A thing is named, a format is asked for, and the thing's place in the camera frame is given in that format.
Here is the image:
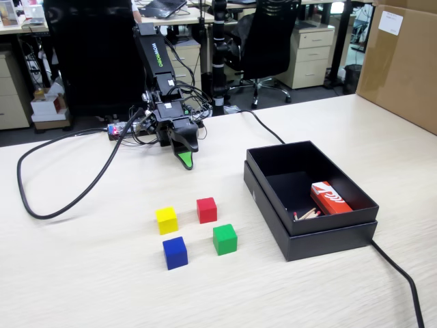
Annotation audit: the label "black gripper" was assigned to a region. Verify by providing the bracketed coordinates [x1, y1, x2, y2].
[154, 114, 200, 171]

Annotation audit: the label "green wooden cube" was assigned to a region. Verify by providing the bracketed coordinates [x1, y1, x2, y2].
[212, 223, 238, 256]

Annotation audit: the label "cream drawer cabinet behind arm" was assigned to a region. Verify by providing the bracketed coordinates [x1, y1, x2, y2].
[165, 43, 203, 102]

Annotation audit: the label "red wooden cube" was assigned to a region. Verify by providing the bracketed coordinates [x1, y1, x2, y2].
[196, 197, 219, 225]

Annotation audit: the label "yellow wooden cube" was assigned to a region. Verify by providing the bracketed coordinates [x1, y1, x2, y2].
[155, 206, 179, 236]

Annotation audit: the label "blue wooden cube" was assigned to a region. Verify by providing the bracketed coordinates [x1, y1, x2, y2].
[162, 236, 189, 271]

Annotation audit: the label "circuit board with red light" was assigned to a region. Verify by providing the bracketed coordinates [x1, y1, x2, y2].
[107, 121, 138, 141]

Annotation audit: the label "black open cardboard box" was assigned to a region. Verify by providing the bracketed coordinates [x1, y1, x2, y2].
[246, 139, 381, 237]

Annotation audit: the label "black vertical clamp pole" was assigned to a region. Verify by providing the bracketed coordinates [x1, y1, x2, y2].
[210, 0, 229, 116]

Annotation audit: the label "black solid back office chair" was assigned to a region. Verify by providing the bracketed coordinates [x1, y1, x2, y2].
[42, 0, 152, 118]

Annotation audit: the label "cream background desk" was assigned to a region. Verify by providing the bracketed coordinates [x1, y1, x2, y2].
[0, 5, 216, 36]

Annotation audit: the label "black mesh office chair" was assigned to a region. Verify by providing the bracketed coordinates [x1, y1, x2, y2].
[227, 0, 302, 109]

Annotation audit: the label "black laptop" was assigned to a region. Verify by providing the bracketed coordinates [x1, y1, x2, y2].
[137, 0, 189, 20]

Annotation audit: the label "stacked white boxes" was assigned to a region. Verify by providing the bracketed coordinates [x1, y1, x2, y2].
[29, 87, 72, 131]

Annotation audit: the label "person in white shirt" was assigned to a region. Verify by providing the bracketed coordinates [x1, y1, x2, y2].
[130, 0, 143, 23]

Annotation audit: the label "orange white matchbox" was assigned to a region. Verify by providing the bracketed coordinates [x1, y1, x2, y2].
[309, 180, 354, 217]

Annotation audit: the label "black trash bin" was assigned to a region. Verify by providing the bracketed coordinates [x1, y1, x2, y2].
[342, 64, 363, 96]

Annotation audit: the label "cream cabinet beside white boxes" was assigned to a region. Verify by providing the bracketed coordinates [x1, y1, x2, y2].
[0, 51, 32, 131]

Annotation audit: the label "black legged background desk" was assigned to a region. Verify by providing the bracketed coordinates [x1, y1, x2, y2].
[300, 0, 376, 90]

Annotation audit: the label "white box on desk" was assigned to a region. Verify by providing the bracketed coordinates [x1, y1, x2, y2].
[25, 2, 46, 20]

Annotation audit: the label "large brown cardboard box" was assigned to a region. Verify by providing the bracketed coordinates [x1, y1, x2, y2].
[354, 0, 437, 136]

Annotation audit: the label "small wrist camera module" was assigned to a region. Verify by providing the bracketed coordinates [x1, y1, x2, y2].
[131, 113, 157, 136]

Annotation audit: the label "thin black wire bundle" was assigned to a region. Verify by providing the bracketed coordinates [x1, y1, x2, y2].
[163, 33, 214, 139]

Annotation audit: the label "thick black straight cable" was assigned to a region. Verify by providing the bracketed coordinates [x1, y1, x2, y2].
[235, 109, 426, 328]

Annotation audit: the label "thick black looped cable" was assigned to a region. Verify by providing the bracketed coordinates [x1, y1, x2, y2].
[16, 107, 152, 220]

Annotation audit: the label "cream drawer cabinet with handles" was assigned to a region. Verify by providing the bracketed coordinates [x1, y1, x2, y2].
[274, 25, 336, 90]

